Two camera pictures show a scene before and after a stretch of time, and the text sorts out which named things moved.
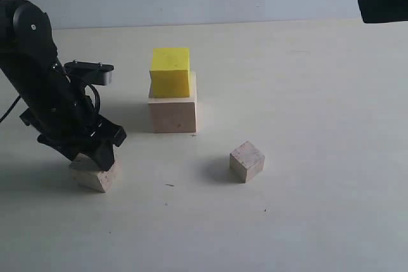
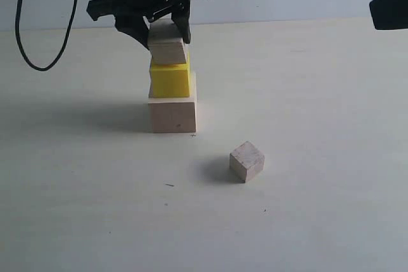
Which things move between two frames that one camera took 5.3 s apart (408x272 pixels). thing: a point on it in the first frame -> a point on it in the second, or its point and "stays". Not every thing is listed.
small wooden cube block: [246, 162] stays
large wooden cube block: [174, 114] stays
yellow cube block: [170, 73] stays
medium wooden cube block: [86, 171] -> [166, 42]
